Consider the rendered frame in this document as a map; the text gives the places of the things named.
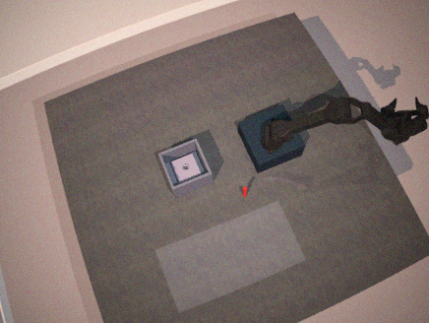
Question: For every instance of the pale pink square plate with hole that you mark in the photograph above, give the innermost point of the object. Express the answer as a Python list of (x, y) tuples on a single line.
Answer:
[(186, 168)]

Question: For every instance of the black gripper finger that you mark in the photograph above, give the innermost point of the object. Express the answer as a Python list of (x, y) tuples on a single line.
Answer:
[(392, 105), (417, 102)]

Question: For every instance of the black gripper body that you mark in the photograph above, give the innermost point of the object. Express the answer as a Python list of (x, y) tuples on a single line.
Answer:
[(407, 114)]

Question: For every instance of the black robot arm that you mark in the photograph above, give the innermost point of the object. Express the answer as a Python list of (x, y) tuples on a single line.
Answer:
[(339, 111)]

